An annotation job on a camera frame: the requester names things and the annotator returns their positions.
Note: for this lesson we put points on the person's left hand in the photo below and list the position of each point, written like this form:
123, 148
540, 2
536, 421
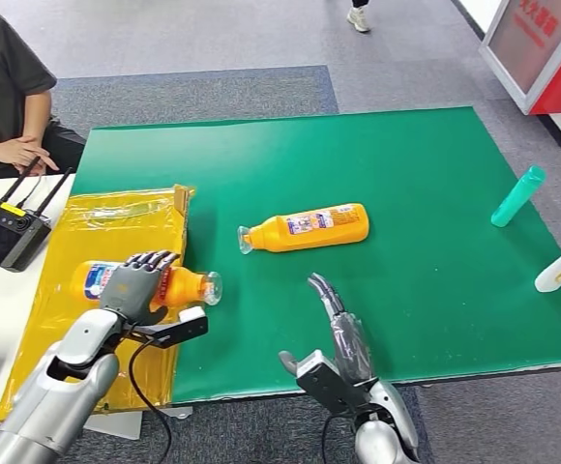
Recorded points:
24, 153

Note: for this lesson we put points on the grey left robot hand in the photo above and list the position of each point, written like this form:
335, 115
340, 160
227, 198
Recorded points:
133, 291

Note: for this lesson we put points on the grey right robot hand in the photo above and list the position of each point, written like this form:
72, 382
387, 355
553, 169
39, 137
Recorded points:
351, 346

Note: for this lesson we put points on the orange bottle with clear cap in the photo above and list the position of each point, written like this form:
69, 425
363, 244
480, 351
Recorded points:
309, 230
184, 288

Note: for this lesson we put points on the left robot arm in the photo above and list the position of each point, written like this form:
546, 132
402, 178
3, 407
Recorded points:
53, 397

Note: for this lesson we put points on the person's left forearm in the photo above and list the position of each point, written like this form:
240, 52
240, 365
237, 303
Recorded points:
36, 115

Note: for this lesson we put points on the teal plastic bottle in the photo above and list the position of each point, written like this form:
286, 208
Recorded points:
517, 197

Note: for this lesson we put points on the yellow taped cardboard box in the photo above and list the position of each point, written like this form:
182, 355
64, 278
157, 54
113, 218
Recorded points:
116, 224

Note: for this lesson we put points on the person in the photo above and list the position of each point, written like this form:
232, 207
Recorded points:
0, 70

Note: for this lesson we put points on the black remote controller with antennas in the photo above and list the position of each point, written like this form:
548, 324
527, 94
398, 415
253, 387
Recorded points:
0, 237

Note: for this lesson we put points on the green table mat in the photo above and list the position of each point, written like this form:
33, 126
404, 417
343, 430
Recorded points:
406, 160

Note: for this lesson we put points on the person's foot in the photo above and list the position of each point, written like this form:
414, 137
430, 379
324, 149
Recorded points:
359, 18

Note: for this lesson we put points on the red white sign stand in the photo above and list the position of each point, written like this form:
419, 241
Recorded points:
537, 45

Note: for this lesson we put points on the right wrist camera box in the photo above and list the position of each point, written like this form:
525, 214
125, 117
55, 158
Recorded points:
323, 384

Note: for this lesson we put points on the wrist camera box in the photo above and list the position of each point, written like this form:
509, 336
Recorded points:
184, 328
323, 384

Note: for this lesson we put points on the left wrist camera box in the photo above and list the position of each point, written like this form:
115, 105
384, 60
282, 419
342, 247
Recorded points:
184, 328

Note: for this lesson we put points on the grey metal table bracket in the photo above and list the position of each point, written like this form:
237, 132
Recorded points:
176, 412

